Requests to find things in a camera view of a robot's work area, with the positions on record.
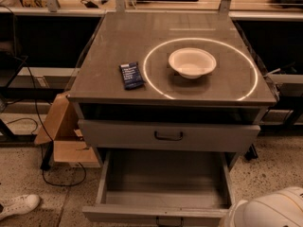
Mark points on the black top drawer handle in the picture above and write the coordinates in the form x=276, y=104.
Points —
x=178, y=137

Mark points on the grey drawer cabinet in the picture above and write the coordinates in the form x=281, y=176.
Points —
x=234, y=93

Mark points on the black drawer handle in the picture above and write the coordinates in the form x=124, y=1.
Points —
x=169, y=222
x=178, y=137

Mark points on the grey drawer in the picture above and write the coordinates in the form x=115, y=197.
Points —
x=197, y=137
x=137, y=186

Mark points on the grey top drawer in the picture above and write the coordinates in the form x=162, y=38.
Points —
x=197, y=137

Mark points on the brown cardboard box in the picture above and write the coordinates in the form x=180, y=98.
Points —
x=61, y=128

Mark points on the black middle drawer handle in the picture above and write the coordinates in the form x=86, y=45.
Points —
x=169, y=222

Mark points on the white paper bowl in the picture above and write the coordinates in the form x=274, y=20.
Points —
x=192, y=63

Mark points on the white sneaker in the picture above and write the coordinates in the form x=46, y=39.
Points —
x=19, y=205

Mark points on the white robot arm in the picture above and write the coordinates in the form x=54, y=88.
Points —
x=283, y=208

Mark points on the background workbench with clutter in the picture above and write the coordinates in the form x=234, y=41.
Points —
x=238, y=9

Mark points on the dark blue snack bar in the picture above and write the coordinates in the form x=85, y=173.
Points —
x=131, y=75

